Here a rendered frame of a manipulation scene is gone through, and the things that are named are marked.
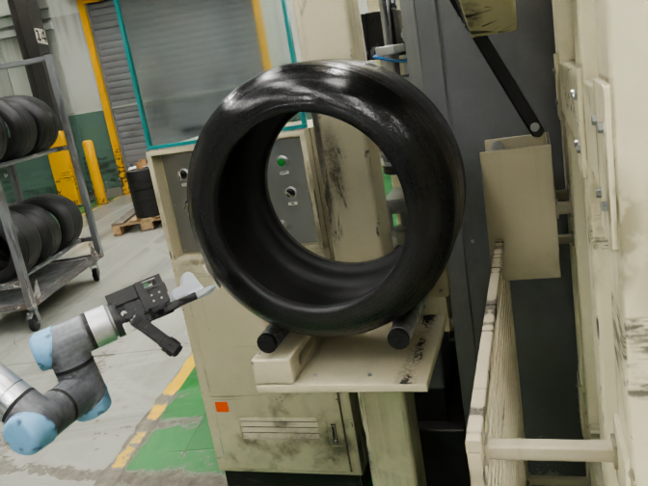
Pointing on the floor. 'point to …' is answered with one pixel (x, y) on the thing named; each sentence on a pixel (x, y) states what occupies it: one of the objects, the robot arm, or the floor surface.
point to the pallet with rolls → (142, 188)
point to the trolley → (39, 205)
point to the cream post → (359, 229)
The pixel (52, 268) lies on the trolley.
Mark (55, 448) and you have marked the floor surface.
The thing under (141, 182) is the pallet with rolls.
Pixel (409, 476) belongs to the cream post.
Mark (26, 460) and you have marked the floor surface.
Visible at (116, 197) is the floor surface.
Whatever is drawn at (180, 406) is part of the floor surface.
